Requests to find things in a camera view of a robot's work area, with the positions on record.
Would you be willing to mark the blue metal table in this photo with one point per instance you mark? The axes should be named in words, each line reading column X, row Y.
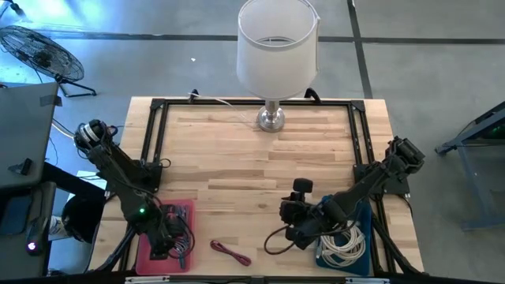
column 469, row 165

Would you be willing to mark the black clip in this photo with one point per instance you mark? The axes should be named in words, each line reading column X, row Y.
column 21, row 166

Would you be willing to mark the blue plastic tray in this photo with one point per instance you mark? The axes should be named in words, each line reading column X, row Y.
column 367, row 252

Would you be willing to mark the silver lamp with white shade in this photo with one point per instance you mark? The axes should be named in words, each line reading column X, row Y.
column 276, row 59

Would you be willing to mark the black device with pink light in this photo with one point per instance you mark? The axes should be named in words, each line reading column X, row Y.
column 35, row 236

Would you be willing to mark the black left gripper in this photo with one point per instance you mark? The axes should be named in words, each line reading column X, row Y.
column 169, row 236

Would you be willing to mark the black floor fan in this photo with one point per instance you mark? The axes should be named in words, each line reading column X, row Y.
column 39, row 53

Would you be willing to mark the black tape strip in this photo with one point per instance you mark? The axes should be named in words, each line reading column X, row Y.
column 50, row 100

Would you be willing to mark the black round bin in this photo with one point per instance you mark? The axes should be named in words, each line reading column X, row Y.
column 83, row 219

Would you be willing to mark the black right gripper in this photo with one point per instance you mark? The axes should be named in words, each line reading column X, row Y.
column 300, row 217

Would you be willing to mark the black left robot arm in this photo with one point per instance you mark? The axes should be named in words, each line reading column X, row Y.
column 118, row 177

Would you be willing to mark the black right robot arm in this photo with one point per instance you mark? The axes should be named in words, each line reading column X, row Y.
column 367, row 185

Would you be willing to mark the white paper sheet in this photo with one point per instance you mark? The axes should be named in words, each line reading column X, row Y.
column 90, row 177

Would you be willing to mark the white sneaker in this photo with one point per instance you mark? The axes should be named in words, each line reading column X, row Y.
column 58, row 228

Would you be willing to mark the dark grey desk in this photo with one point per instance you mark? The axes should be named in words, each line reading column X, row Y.
column 16, row 252

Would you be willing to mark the red plastic tray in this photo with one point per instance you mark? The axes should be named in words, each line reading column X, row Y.
column 148, row 266

